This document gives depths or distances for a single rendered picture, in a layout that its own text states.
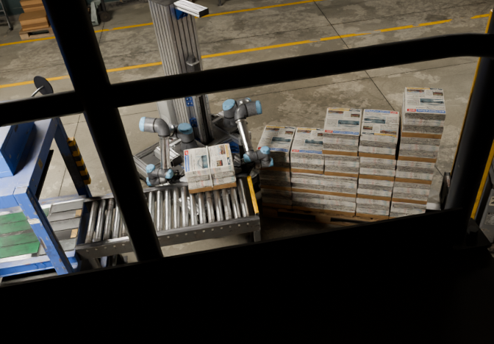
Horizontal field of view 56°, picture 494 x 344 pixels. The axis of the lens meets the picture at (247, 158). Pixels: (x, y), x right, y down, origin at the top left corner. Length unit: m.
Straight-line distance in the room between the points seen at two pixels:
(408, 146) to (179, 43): 1.98
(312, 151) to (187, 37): 1.39
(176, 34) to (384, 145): 1.86
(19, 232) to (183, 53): 1.89
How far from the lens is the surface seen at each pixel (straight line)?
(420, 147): 3.81
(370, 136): 3.74
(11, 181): 3.11
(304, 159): 3.95
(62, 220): 3.85
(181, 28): 3.85
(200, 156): 3.65
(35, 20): 9.55
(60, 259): 3.36
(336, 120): 3.87
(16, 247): 3.82
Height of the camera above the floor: 3.25
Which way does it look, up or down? 39 degrees down
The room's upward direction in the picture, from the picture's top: 7 degrees counter-clockwise
